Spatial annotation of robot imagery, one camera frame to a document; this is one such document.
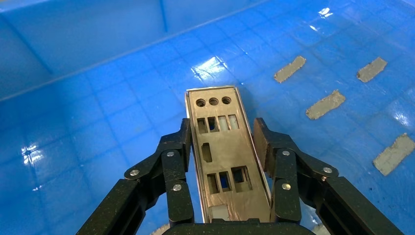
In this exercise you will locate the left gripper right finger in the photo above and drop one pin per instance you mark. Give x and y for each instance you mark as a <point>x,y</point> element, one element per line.
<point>285,168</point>

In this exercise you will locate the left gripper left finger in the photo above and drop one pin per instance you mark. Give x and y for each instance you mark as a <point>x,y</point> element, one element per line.
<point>172,168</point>

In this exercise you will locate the silver metal I/O shield plate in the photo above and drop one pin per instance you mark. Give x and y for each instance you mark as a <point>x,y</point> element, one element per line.
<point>227,152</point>

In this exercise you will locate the blue plastic tray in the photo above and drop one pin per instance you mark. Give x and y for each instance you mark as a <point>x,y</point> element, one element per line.
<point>97,97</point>

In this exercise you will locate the grey tape patch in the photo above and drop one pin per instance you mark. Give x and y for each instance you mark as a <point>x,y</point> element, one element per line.
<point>325,104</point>
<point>394,154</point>
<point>160,231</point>
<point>372,69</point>

